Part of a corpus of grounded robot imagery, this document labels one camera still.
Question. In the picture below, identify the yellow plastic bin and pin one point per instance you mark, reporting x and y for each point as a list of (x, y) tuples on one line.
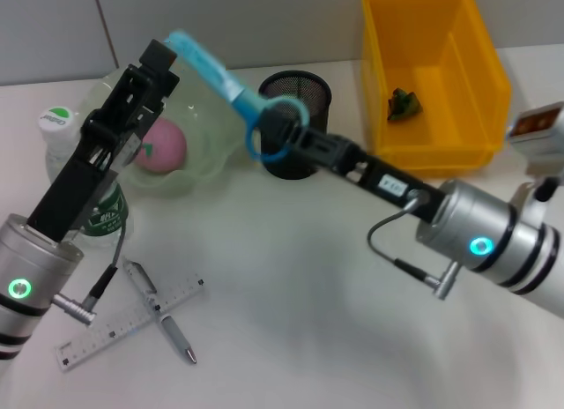
[(432, 96)]

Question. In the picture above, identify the clear plastic ruler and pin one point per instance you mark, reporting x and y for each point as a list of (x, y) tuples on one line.
[(101, 334)]

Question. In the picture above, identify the green plastic wrapper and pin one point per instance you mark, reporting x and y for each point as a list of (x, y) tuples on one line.
[(405, 105)]

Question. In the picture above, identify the silver ballpoint pen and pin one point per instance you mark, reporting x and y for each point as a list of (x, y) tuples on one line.
[(174, 332)]

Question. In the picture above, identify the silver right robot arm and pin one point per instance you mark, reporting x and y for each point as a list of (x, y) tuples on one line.
[(498, 246)]

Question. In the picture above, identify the blue scissors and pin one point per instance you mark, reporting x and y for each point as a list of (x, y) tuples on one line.
[(207, 67)]

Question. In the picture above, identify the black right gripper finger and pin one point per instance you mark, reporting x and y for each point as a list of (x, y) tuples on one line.
[(317, 144)]

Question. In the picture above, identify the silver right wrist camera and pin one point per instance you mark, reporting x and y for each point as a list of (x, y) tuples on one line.
[(537, 131)]

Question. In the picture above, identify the black mesh pen holder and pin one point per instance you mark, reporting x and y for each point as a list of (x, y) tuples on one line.
[(308, 91)]

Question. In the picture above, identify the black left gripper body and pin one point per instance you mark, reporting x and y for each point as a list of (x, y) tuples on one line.
[(75, 184)]

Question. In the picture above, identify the pale green glass fruit plate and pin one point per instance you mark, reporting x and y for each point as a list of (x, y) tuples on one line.
[(207, 131)]

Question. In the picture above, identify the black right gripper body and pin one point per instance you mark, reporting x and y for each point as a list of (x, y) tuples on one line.
[(388, 175)]

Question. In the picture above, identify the pink peach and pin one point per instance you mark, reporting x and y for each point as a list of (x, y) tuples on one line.
[(165, 146)]

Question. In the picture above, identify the clear water bottle green label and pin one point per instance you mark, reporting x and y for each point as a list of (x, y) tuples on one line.
[(106, 215)]

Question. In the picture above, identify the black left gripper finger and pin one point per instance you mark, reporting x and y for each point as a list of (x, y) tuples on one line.
[(156, 56)]

